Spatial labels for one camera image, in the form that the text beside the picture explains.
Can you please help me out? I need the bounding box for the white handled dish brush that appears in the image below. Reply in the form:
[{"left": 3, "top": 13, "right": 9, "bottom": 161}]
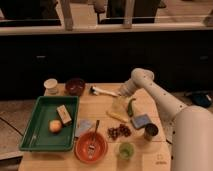
[{"left": 90, "top": 86, "right": 118, "bottom": 97}]

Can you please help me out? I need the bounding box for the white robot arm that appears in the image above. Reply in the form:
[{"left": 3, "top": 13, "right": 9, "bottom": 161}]
[{"left": 118, "top": 68, "right": 213, "bottom": 171}]

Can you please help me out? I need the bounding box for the green chili pepper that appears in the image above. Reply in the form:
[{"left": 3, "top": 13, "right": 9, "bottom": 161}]
[{"left": 127, "top": 98, "right": 136, "bottom": 117}]

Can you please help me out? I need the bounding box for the dark red grape bunch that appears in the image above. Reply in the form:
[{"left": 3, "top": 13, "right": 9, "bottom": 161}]
[{"left": 107, "top": 124, "right": 131, "bottom": 140}]

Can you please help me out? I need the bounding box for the blue sponge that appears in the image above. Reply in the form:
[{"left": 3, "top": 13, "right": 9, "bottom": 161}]
[{"left": 131, "top": 114, "right": 151, "bottom": 130}]

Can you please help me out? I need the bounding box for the grey blue cloth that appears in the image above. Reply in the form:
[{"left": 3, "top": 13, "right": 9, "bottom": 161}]
[{"left": 75, "top": 120, "right": 93, "bottom": 137}]

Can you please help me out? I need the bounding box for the dark red bowl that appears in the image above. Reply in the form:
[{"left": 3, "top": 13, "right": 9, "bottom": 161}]
[{"left": 65, "top": 78, "right": 85, "bottom": 96}]

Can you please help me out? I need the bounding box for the green plastic cup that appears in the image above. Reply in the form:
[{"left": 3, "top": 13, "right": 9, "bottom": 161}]
[{"left": 118, "top": 142, "right": 134, "bottom": 160}]

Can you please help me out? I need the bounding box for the orange plastic bowl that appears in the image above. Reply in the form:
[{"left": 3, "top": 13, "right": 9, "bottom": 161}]
[{"left": 75, "top": 131, "right": 108, "bottom": 164}]

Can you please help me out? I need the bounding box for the metal spoon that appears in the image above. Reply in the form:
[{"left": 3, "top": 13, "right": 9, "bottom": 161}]
[{"left": 88, "top": 120, "right": 100, "bottom": 159}]

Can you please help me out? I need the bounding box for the tan wooden block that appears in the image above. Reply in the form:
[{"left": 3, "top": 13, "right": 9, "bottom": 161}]
[{"left": 57, "top": 105, "right": 72, "bottom": 125}]

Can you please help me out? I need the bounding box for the yellow round fruit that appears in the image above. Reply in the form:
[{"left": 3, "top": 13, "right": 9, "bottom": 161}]
[{"left": 49, "top": 120, "right": 62, "bottom": 133}]

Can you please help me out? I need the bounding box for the white ceramic cup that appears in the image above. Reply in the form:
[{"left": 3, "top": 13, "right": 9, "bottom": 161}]
[{"left": 44, "top": 78, "right": 58, "bottom": 94}]

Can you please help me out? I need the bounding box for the green plastic tray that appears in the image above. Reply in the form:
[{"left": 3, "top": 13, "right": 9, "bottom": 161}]
[{"left": 19, "top": 96, "right": 79, "bottom": 152}]

